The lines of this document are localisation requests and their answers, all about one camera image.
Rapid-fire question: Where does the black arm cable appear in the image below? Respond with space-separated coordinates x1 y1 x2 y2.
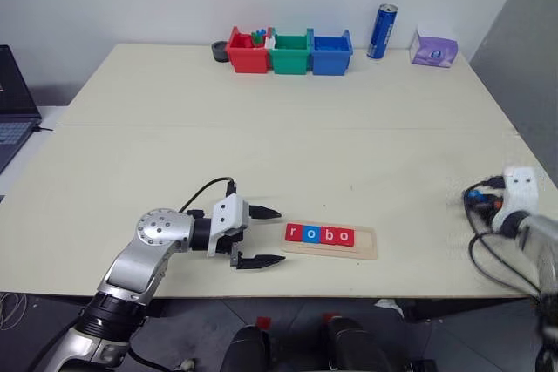
178 177 239 214
467 231 544 295

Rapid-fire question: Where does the red letter tile b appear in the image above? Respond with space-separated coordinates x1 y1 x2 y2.
317 225 338 247

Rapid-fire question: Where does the white paper scrap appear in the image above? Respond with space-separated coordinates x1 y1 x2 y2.
373 298 405 315

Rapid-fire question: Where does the dark rounded shape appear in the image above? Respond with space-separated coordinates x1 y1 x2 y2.
325 315 405 372
223 324 272 372

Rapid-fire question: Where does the purple tissue box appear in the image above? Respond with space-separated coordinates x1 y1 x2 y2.
409 24 459 70

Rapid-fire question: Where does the wooden letter tray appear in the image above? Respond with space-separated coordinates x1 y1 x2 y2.
280 220 380 261

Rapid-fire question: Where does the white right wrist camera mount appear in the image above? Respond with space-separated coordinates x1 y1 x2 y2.
493 165 539 228

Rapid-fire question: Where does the dark laptop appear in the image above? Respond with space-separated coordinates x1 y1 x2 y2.
0 44 44 175

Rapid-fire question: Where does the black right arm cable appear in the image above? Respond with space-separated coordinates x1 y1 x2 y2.
467 231 544 295

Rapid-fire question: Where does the pale cable bundle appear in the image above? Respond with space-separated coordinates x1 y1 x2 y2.
0 290 28 330

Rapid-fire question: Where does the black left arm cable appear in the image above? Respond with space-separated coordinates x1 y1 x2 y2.
178 177 239 214

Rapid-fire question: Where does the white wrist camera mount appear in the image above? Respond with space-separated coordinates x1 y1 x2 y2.
205 193 251 259
493 165 539 228

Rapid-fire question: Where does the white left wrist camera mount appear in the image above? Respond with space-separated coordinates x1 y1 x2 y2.
205 193 251 259

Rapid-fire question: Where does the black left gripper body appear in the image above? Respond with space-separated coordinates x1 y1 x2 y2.
215 201 254 267

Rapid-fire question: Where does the red letter tile o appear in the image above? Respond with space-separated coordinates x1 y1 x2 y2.
334 227 356 248

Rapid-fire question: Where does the red letter tile r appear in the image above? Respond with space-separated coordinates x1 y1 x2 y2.
284 222 305 244

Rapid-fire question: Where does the red plastic bin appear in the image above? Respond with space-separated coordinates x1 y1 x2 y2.
225 25 270 75

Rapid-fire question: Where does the blue plastic bin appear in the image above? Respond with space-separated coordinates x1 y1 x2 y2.
310 28 355 77

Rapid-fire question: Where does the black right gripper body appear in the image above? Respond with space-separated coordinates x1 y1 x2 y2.
478 186 507 219

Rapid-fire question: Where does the green plastic bin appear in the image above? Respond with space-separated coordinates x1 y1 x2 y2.
267 28 315 77

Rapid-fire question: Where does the blue drink can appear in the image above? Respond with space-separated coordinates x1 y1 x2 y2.
365 3 399 61

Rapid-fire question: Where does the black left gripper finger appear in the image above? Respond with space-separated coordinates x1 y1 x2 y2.
235 254 287 271
248 204 283 222

